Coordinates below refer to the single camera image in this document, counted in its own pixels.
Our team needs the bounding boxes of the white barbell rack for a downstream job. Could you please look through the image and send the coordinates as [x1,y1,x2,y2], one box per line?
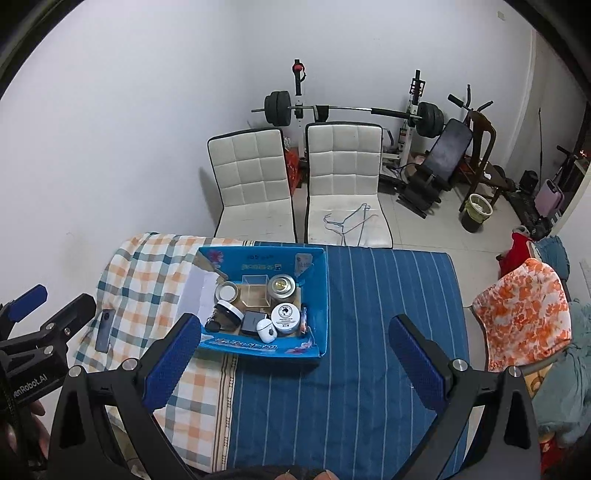
[291,59,428,176]

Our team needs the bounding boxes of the red cloth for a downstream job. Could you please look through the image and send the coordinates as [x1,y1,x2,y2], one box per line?
[501,232,536,278]

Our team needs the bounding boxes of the black barbell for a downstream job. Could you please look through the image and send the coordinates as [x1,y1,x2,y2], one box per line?
[252,91,445,138]

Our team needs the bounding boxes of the silver and gold round tin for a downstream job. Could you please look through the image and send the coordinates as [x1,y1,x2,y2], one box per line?
[267,274,297,302]

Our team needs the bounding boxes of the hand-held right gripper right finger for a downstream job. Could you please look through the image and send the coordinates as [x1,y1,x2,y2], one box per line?
[389,315,542,480]

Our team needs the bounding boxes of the clear acrylic box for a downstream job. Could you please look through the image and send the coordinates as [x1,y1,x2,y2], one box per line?
[240,274,270,308]

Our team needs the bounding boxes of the black weight bench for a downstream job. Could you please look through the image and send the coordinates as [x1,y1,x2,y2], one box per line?
[398,119,474,219]

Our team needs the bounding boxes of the brown wooden chair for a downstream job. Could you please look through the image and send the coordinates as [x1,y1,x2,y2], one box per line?
[459,111,513,210]

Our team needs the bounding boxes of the blue striped cloth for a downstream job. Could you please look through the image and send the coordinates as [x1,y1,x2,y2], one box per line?
[222,240,472,480]

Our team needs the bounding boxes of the dark grey small box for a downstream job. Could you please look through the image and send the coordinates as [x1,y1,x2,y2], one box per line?
[240,311,271,335]

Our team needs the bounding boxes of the small round metal tin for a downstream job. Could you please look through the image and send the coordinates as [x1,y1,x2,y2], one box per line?
[215,281,240,304]

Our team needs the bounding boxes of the red bag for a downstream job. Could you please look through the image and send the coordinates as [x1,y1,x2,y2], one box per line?
[284,147,301,190]

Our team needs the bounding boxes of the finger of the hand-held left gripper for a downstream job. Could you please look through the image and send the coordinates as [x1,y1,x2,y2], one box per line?
[25,295,97,354]
[0,285,48,324]

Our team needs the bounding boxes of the black phone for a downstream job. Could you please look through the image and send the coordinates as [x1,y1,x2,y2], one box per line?
[95,309,116,354]

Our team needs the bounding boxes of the white labelled round jar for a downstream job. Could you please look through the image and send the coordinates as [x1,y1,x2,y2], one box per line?
[270,303,301,336]

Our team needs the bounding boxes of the person's left hand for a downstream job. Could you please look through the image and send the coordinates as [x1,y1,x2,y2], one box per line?
[0,401,47,464]

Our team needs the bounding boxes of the white and black round jar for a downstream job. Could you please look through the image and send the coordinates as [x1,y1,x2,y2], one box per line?
[215,300,245,330]

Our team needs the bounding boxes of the pale green cloth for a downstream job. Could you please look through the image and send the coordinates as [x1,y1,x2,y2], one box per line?
[531,300,591,444]

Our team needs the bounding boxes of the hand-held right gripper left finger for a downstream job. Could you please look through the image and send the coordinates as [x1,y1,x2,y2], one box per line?
[48,313,202,480]

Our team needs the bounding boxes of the orange floral cloth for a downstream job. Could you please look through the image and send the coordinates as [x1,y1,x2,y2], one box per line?
[471,258,573,372]

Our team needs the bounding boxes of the wire clothes hangers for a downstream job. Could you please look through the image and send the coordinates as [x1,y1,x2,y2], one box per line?
[323,203,377,245]

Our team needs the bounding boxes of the green and white bin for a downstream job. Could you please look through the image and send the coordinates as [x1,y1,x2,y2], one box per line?
[460,194,492,233]

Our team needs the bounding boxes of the purple suitcase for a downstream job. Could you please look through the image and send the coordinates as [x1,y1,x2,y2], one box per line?
[536,180,565,217]

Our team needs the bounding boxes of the white padded chair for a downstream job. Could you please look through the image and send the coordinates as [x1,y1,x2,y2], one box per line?
[305,121,394,250]
[207,128,297,243]

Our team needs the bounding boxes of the orange and teal checked cloth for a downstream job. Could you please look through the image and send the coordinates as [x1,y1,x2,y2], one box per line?
[76,233,259,476]

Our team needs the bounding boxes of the blue cardboard box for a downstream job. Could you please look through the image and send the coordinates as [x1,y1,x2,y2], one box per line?
[193,246,329,359]

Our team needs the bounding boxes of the white paper sheet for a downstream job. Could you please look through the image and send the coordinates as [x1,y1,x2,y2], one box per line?
[178,268,220,321]

